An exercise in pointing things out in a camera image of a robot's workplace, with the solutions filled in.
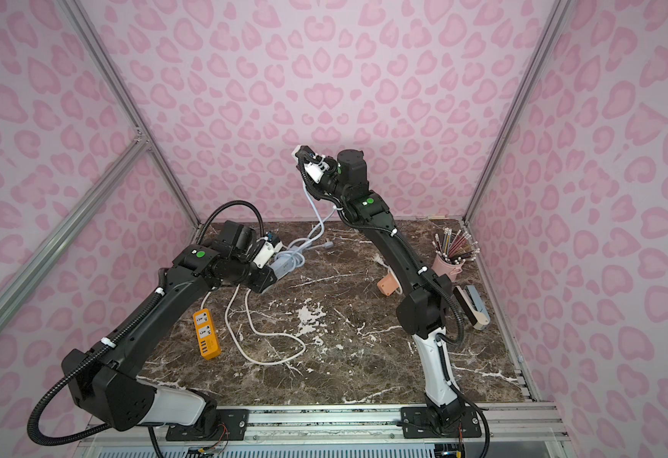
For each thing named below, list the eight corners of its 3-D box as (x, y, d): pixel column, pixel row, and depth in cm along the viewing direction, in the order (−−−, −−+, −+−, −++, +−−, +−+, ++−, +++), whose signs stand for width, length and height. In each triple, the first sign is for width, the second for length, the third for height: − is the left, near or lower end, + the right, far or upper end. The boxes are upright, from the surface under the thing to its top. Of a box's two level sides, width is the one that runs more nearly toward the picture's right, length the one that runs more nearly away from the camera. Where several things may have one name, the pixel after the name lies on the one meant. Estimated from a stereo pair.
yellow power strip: (206, 361, 86) (202, 357, 83) (195, 319, 95) (191, 314, 92) (222, 353, 87) (218, 349, 85) (210, 312, 96) (206, 307, 94)
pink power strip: (386, 299, 99) (388, 291, 95) (376, 289, 101) (377, 282, 97) (398, 289, 101) (401, 281, 97) (389, 280, 104) (390, 272, 100)
